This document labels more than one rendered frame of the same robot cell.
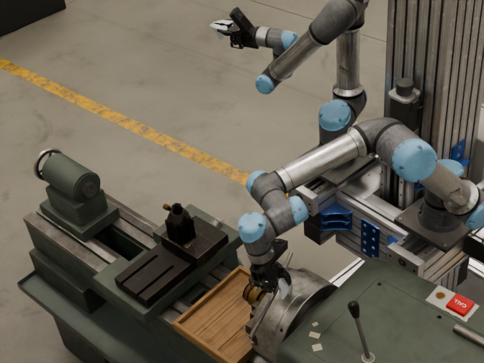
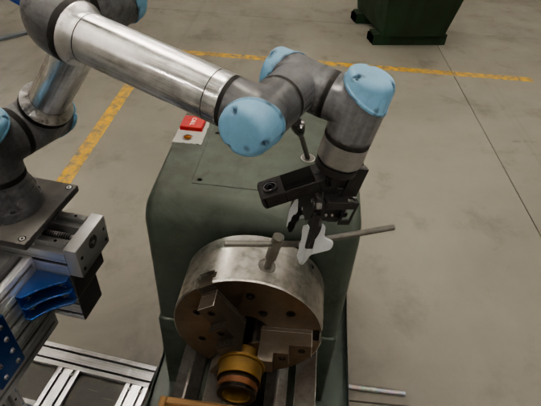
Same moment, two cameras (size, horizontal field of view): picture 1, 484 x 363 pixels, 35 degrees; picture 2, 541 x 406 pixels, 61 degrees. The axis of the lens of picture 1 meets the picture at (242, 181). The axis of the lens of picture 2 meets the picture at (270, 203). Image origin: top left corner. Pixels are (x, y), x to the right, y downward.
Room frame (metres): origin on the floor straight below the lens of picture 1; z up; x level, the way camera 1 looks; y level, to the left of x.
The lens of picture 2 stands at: (2.00, 0.35, 1.91)
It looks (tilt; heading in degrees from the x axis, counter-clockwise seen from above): 40 degrees down; 227
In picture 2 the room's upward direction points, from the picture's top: 4 degrees clockwise
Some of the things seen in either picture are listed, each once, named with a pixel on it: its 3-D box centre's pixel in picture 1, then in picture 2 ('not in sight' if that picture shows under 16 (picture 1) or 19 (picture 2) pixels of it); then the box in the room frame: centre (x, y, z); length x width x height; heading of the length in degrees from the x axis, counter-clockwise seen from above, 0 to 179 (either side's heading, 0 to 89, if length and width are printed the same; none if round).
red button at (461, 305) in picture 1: (459, 305); (193, 124); (1.42, -0.59, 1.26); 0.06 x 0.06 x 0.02; 43
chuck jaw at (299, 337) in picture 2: (258, 322); (289, 344); (1.59, 0.00, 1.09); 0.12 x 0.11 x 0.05; 133
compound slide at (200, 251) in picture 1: (188, 243); not in sight; (2.08, 0.23, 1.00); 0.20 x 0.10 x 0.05; 43
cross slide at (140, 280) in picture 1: (172, 258); not in sight; (2.05, 0.30, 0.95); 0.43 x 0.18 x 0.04; 133
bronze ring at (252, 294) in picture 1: (259, 296); (239, 373); (1.70, -0.02, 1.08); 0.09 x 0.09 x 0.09; 43
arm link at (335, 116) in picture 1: (335, 122); not in sight; (2.29, -0.37, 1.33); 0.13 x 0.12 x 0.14; 148
